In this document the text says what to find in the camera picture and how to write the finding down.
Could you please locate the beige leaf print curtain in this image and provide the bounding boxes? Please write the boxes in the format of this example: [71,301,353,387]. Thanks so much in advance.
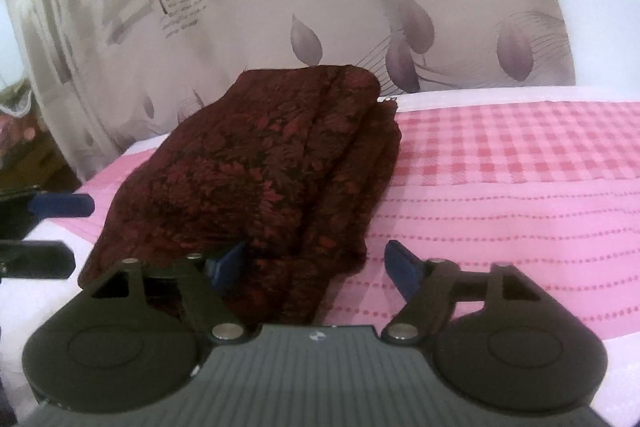
[3,0,575,179]

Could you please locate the cluttered items beside bed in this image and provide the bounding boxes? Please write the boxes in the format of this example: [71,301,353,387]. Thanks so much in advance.
[1,78,80,192]

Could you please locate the dark red knitted garment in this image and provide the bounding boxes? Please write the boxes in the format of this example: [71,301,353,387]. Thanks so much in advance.
[78,65,401,325]

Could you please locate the pink checked bed sheet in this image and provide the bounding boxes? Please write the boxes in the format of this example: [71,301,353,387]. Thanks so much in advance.
[1,98,639,426]

